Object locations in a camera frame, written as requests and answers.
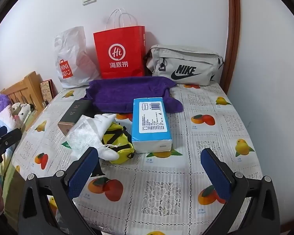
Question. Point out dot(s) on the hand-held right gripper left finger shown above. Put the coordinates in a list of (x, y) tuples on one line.
[(82, 171)]

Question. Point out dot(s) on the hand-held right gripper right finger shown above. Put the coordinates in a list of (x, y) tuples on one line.
[(215, 173)]

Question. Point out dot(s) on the yellow bee plush toy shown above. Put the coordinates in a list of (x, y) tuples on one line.
[(117, 137)]

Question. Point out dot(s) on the blue tissue pack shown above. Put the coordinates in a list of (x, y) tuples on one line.
[(152, 127)]

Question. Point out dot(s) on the purple plush toy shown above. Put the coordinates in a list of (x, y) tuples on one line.
[(2, 102)]

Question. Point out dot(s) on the white dotted plush toy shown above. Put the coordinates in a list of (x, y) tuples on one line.
[(22, 112)]

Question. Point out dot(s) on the pale green bed sheet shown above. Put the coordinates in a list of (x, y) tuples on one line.
[(9, 195)]

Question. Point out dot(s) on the fruit-print tablecloth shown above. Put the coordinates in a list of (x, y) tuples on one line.
[(161, 176)]

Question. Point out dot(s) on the wooden headboard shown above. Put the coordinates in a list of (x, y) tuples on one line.
[(24, 83)]

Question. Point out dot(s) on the dark brown gold-edged box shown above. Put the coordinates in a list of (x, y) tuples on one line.
[(73, 115)]

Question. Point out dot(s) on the patterned brown box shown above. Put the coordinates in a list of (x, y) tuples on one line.
[(47, 90)]

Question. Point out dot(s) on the purple towel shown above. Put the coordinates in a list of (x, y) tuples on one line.
[(117, 90)]

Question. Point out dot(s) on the white plastic shopping bag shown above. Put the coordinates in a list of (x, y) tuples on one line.
[(68, 53)]

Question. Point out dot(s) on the grey waist bag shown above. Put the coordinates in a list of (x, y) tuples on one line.
[(186, 56)]

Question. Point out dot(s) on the red paper shopping bag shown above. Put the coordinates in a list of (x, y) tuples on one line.
[(117, 41)]

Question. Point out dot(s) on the brown wooden door frame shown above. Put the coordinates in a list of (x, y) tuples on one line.
[(231, 29)]

